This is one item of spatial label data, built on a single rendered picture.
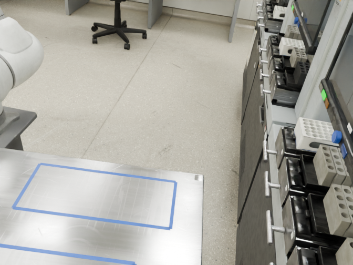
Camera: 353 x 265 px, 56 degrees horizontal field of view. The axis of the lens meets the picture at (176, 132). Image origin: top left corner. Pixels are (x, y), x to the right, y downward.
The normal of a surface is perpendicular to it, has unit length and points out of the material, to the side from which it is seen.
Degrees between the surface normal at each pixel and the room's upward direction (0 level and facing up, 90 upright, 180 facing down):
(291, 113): 0
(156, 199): 0
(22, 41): 64
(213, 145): 0
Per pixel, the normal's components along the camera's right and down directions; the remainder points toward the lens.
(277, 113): 0.11, -0.79
